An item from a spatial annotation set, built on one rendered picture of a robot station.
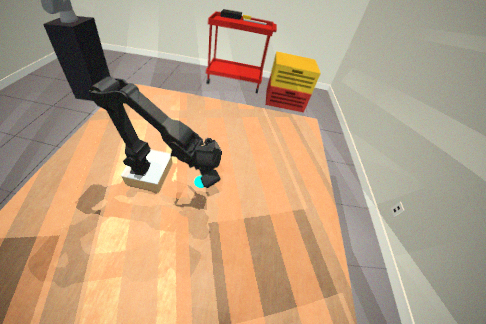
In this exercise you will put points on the cyan circle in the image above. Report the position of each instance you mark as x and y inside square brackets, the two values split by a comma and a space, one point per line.
[198, 182]

